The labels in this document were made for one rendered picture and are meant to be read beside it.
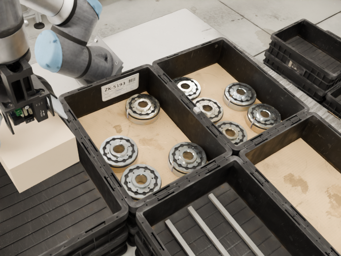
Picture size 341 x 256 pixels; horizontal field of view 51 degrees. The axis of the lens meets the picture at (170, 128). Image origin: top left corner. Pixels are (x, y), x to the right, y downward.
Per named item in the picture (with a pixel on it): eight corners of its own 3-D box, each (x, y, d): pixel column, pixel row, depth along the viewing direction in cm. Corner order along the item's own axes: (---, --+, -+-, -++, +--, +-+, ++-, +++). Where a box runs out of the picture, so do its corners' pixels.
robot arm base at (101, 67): (76, 79, 131) (55, 72, 122) (93, 41, 128) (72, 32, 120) (101, 96, 123) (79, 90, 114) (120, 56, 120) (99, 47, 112)
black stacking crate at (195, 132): (62, 125, 104) (57, 97, 96) (147, 91, 117) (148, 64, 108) (131, 233, 85) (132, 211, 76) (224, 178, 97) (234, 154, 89)
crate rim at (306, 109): (148, 68, 110) (149, 62, 108) (222, 41, 123) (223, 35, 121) (233, 158, 90) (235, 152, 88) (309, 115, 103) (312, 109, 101)
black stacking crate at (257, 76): (148, 90, 117) (149, 63, 109) (216, 63, 130) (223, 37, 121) (225, 178, 98) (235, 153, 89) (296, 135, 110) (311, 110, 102)
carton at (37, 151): (-16, 135, 70) (-29, 110, 65) (41, 110, 76) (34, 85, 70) (19, 193, 63) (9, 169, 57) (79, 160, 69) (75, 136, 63)
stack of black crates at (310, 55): (247, 96, 219) (270, 34, 185) (277, 77, 233) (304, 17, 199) (299, 137, 200) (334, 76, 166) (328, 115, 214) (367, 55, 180)
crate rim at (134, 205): (57, 102, 97) (55, 96, 95) (148, 68, 110) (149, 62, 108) (132, 216, 77) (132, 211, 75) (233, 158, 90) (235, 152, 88)
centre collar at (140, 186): (128, 177, 89) (128, 175, 89) (145, 169, 91) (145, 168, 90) (136, 192, 86) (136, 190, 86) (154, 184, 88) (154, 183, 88)
